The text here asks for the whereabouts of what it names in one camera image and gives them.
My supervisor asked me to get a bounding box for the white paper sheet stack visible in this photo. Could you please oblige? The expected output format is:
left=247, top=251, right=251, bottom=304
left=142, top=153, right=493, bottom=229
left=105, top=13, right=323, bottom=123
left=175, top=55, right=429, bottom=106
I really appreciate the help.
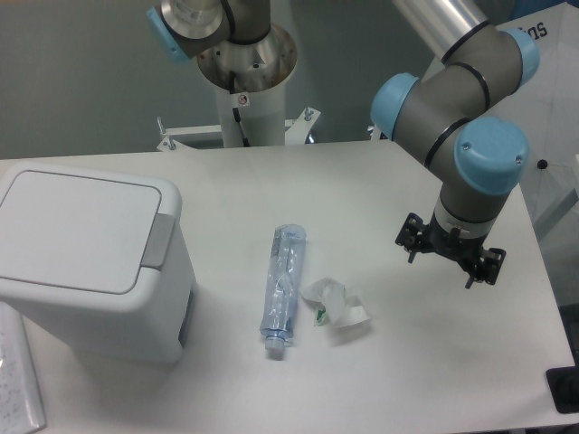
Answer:
left=1, top=303, right=47, bottom=433

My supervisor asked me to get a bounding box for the white push-lid trash can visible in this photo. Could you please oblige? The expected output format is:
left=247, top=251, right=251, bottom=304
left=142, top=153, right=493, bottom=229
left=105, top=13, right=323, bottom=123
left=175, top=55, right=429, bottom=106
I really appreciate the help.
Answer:
left=1, top=161, right=196, bottom=363

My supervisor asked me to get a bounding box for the black device at table edge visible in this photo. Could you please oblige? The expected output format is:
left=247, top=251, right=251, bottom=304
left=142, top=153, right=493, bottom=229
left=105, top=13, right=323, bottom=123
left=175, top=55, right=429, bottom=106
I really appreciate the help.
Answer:
left=546, top=366, right=578, bottom=414

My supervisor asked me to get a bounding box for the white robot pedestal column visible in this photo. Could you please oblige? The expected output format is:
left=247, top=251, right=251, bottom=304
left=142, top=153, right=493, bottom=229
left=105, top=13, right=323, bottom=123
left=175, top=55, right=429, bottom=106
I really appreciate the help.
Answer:
left=197, top=24, right=297, bottom=141

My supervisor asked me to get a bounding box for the crumpled white paper wrapper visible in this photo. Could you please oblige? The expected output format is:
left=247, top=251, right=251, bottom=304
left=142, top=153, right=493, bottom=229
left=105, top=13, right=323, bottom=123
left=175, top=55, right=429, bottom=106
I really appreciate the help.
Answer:
left=300, top=278, right=370, bottom=328

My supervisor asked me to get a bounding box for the white metal mounting bracket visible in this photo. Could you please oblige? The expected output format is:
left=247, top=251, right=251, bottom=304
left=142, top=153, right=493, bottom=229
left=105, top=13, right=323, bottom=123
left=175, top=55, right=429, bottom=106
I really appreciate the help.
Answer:
left=157, top=107, right=321, bottom=152

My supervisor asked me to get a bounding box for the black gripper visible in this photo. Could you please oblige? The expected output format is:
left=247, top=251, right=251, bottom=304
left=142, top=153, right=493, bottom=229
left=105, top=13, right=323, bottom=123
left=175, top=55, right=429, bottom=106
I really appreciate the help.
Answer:
left=395, top=212, right=507, bottom=288

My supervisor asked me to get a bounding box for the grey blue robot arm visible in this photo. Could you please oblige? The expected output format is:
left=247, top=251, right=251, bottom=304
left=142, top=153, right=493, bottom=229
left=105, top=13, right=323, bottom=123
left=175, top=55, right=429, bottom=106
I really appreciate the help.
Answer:
left=147, top=1, right=540, bottom=285

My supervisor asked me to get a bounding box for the black cable on pedestal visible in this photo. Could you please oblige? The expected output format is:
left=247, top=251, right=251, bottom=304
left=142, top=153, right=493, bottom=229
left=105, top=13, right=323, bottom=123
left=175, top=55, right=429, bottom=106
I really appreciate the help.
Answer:
left=228, top=70, right=252, bottom=148

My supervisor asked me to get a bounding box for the white umbrella with lettering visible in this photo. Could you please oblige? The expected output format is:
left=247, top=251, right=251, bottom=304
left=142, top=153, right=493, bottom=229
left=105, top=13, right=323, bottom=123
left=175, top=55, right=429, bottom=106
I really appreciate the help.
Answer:
left=489, top=1, right=578, bottom=240

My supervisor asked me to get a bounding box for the crushed clear plastic bottle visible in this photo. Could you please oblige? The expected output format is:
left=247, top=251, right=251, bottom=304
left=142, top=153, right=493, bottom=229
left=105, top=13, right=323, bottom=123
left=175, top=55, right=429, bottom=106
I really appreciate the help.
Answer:
left=260, top=224, right=307, bottom=359

